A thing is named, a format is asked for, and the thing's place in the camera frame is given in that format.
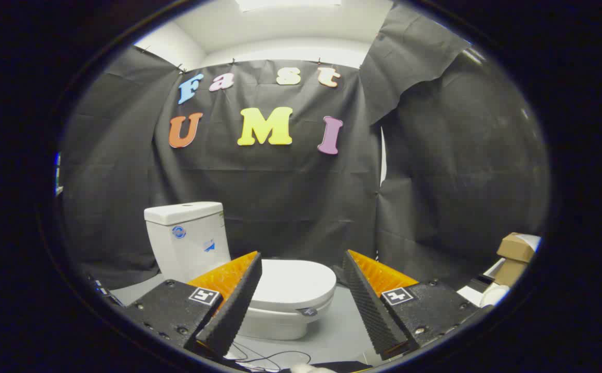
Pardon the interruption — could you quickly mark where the black backdrop cloth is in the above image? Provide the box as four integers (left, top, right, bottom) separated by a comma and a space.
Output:
60, 3, 550, 291

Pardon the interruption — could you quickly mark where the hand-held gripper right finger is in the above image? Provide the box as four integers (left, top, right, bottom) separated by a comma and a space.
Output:
343, 250, 493, 362

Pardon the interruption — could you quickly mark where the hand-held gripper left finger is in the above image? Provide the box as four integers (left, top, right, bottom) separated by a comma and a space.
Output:
122, 251, 263, 359

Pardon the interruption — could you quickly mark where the white ceramic toilet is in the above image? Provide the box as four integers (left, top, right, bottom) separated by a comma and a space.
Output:
144, 202, 337, 341

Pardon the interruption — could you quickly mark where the white toilet lid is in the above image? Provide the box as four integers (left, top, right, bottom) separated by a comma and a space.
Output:
252, 259, 337, 314

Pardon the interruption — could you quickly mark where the thin black floor cable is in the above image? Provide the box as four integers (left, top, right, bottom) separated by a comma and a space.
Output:
228, 342, 313, 370

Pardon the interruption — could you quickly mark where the brown cardboard box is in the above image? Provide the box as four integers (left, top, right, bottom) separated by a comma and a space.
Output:
494, 233, 539, 288

